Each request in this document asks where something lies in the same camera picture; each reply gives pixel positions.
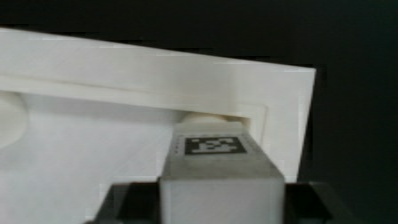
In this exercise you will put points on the white table leg with tag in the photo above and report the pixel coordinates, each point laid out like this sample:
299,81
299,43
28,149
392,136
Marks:
221,182

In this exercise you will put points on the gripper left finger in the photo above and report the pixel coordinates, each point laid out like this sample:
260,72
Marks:
131,205

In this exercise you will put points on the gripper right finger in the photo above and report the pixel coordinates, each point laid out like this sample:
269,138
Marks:
314,205

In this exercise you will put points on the white square table top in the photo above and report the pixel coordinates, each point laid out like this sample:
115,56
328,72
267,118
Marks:
95,97

